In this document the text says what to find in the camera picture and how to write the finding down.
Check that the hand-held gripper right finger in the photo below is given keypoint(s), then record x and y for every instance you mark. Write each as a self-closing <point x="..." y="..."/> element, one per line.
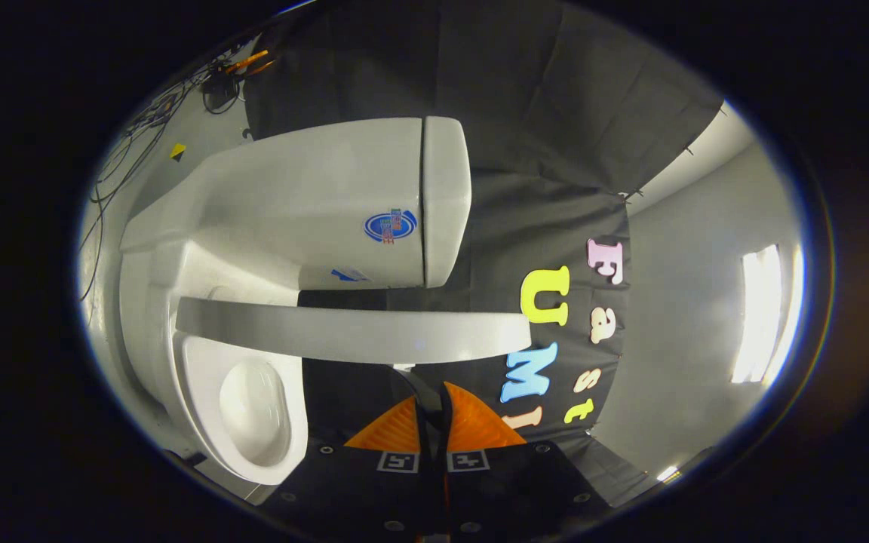
<point x="510" y="483"/>

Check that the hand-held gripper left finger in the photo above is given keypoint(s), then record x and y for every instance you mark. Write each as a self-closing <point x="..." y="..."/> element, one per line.
<point x="344" y="483"/>

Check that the white toilet seat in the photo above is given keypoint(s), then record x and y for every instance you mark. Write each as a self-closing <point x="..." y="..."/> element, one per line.
<point x="197" y="407"/>

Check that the white toilet with tank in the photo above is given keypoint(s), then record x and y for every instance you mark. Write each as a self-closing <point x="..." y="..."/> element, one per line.
<point x="314" y="188"/>

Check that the small ceiling light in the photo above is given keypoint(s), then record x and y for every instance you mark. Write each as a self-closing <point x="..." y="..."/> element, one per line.
<point x="667" y="473"/>

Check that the large ceiling light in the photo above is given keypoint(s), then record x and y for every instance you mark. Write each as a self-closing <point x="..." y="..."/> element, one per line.
<point x="759" y="309"/>

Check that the black backdrop cloth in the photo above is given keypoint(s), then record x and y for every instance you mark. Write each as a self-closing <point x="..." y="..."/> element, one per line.
<point x="540" y="113"/>

